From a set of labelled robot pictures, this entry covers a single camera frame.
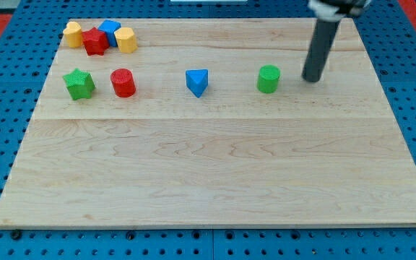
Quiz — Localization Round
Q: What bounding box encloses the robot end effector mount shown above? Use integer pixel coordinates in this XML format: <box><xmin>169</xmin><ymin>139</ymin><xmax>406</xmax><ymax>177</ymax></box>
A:
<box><xmin>308</xmin><ymin>0</ymin><xmax>371</xmax><ymax>22</ymax></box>

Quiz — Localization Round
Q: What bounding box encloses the red star block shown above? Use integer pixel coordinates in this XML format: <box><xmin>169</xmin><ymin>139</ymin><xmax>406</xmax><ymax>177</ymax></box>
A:
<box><xmin>82</xmin><ymin>27</ymin><xmax>109</xmax><ymax>56</ymax></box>

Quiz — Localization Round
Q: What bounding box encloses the green star block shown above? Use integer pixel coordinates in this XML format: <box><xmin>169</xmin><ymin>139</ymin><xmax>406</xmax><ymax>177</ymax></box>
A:
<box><xmin>63</xmin><ymin>68</ymin><xmax>95</xmax><ymax>100</ymax></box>

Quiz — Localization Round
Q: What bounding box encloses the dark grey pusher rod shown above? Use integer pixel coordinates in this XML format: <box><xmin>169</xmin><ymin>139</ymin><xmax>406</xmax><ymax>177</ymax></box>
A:
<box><xmin>301</xmin><ymin>19</ymin><xmax>340</xmax><ymax>82</ymax></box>

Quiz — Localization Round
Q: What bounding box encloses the green cylinder block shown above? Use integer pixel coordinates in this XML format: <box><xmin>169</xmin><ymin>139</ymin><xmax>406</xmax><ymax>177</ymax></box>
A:
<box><xmin>256</xmin><ymin>65</ymin><xmax>281</xmax><ymax>94</ymax></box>

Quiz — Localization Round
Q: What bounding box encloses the blue triangle block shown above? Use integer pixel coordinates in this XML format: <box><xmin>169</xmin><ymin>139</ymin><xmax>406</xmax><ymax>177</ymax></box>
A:
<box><xmin>186</xmin><ymin>69</ymin><xmax>209</xmax><ymax>98</ymax></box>

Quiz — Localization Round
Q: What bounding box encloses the wooden board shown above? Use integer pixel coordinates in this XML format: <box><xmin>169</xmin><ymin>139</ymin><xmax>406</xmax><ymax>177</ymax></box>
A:
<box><xmin>0</xmin><ymin>18</ymin><xmax>416</xmax><ymax>230</ymax></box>

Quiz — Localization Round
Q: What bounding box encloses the yellow hexagon block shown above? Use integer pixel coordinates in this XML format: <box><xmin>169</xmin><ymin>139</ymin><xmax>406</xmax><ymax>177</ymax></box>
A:
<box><xmin>114</xmin><ymin>27</ymin><xmax>138</xmax><ymax>53</ymax></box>

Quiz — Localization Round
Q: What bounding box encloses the red cylinder block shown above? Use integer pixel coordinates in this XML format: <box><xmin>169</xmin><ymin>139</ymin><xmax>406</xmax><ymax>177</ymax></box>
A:
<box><xmin>110</xmin><ymin>68</ymin><xmax>136</xmax><ymax>98</ymax></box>

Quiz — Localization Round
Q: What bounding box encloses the blue cube block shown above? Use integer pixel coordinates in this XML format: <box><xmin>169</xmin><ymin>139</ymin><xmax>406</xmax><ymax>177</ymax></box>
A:
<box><xmin>98</xmin><ymin>19</ymin><xmax>121</xmax><ymax>47</ymax></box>

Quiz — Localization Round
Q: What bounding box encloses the yellow heart block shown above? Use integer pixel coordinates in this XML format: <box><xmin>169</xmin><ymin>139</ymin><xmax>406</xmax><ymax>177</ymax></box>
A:
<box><xmin>63</xmin><ymin>22</ymin><xmax>83</xmax><ymax>48</ymax></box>

